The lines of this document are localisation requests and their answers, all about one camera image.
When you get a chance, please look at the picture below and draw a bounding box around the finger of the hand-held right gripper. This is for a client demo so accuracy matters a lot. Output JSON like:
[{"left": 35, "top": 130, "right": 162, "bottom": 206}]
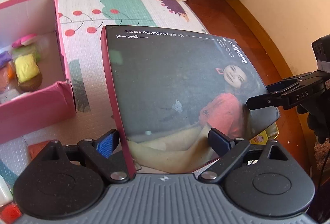
[
  {"left": 266, "top": 72, "right": 321, "bottom": 93},
  {"left": 246, "top": 90, "right": 286, "bottom": 111}
]

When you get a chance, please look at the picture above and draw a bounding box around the green clay packet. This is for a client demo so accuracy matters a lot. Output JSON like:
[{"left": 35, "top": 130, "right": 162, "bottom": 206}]
[{"left": 14, "top": 43, "right": 43, "bottom": 62}]

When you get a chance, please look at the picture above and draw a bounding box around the person's right hand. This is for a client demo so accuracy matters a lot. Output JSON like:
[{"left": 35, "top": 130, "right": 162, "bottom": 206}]
[{"left": 296, "top": 90, "right": 330, "bottom": 145}]

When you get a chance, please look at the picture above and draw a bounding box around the yellow clay packet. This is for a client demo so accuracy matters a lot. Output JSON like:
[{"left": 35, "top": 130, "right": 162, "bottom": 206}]
[{"left": 14, "top": 54, "right": 40, "bottom": 83}]

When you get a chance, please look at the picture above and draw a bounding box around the cartoon printed play mat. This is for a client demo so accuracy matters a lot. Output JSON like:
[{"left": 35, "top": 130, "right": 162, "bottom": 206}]
[{"left": 0, "top": 0, "right": 211, "bottom": 188}]

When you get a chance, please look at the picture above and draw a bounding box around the yellow metal tin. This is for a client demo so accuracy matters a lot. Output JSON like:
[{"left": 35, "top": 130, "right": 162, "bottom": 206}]
[{"left": 249, "top": 123, "right": 281, "bottom": 146}]

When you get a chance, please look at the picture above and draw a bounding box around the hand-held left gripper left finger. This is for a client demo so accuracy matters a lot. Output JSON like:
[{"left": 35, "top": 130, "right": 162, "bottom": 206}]
[{"left": 39, "top": 129, "right": 131, "bottom": 184}]

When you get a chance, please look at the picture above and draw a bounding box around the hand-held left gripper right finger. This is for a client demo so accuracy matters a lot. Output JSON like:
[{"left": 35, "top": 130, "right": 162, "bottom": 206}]
[{"left": 198, "top": 128, "right": 290, "bottom": 183}]

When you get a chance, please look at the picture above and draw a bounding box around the glossy box with woman photo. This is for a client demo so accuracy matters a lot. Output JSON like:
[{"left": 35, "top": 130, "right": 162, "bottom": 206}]
[{"left": 100, "top": 25, "right": 281, "bottom": 175}]

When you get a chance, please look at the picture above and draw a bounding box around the purple clay packet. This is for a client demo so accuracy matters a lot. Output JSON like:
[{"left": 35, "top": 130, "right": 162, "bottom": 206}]
[{"left": 0, "top": 51, "right": 13, "bottom": 68}]

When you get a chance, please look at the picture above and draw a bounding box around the pink and white toy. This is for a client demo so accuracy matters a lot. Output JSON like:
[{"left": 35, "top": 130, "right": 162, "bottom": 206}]
[{"left": 12, "top": 34, "right": 38, "bottom": 49}]

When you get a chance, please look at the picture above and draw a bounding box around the pink cardboard box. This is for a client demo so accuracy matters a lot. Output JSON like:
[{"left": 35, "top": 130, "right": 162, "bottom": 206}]
[{"left": 0, "top": 0, "right": 77, "bottom": 144}]

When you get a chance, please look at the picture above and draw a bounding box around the pile of clay packets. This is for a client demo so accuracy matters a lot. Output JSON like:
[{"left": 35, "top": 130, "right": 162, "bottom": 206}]
[{"left": 0, "top": 140, "right": 52, "bottom": 224}]

